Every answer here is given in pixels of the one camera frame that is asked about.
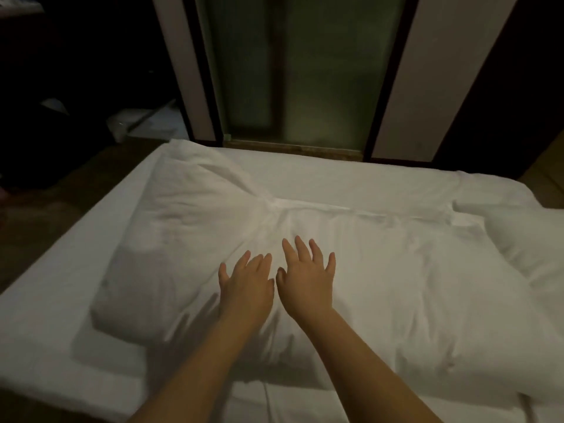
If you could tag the person's right hand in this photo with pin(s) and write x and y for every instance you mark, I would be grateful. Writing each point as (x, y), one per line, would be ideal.
(307, 282)

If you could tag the white bed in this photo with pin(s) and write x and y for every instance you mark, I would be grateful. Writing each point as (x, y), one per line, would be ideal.
(53, 348)

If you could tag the person's left forearm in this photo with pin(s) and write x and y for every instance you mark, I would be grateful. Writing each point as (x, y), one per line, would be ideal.
(203, 374)

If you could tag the person's right forearm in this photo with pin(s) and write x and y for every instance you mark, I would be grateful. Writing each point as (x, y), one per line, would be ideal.
(370, 374)

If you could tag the dark wooden wall panel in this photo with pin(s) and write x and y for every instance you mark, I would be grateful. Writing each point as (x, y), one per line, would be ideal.
(520, 92)

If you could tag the white floor cloth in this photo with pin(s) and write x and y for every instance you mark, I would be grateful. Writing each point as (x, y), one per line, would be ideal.
(150, 123)

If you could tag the tan padded headboard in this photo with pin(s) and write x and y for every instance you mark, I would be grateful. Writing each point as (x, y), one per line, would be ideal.
(551, 176)

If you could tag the white pillow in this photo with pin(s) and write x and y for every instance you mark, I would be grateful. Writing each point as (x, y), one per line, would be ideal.
(537, 242)

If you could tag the white duvet cover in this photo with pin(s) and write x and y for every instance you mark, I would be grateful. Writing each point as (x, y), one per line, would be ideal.
(176, 224)

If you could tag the person's left hand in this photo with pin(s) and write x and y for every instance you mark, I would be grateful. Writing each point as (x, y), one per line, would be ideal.
(247, 290)

